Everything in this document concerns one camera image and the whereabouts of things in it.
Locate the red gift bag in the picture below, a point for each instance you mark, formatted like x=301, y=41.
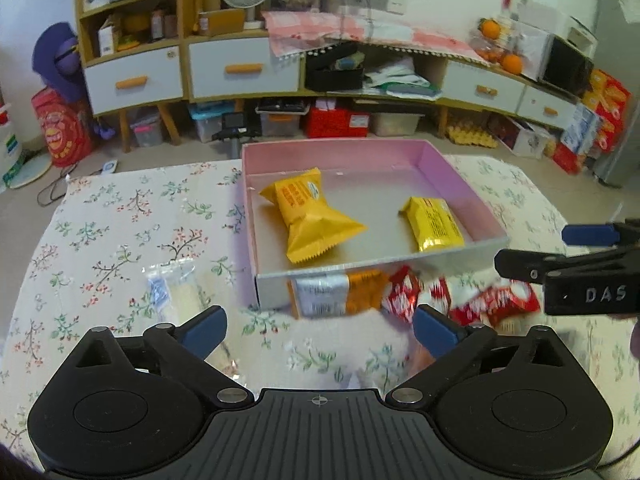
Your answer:
x=66, y=127

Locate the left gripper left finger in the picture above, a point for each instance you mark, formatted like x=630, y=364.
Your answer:
x=180, y=354

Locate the orange white snack pack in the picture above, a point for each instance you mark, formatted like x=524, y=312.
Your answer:
x=337, y=294

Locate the clear white cracker pack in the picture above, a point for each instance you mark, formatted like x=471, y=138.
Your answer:
x=174, y=291

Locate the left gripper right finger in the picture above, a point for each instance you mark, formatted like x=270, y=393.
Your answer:
x=455, y=349

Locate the large yellow snack bag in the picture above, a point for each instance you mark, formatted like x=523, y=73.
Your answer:
x=314, y=227

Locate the wooden shelf cabinet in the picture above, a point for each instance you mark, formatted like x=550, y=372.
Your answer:
x=133, y=55

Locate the floral tablecloth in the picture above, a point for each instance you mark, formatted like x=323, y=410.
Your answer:
x=88, y=270

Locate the purple plush toy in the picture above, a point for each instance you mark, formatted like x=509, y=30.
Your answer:
x=56, y=60

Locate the red storage box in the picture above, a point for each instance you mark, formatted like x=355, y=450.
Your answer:
x=336, y=123

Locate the red snack packet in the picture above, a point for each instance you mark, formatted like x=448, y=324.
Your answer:
x=491, y=306
x=401, y=294

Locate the clear plastic storage bin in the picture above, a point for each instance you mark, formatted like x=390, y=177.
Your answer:
x=394, y=124

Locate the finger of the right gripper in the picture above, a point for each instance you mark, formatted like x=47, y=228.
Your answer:
x=611, y=234
x=535, y=267

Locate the orange fruit lower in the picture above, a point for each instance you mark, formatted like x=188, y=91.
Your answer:
x=512, y=63

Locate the small yellow snack pack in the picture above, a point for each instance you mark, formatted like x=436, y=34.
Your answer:
x=432, y=224

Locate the orange fruit upper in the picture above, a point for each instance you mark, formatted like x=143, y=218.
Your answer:
x=490, y=29

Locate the long wooden tv cabinet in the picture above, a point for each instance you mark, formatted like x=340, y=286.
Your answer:
x=245, y=67

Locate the silver refrigerator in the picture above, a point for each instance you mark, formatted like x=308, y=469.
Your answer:
x=617, y=32

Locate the pink cardboard box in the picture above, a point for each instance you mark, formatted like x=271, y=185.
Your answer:
x=369, y=180

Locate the black open box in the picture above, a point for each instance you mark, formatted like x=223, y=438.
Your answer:
x=334, y=68

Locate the orange fruit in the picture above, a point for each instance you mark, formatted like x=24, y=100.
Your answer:
x=512, y=63
x=490, y=29

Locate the pink cloth runner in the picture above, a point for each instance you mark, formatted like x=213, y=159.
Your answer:
x=300, y=33

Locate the yellow egg tray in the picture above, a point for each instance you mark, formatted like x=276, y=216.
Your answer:
x=467, y=133

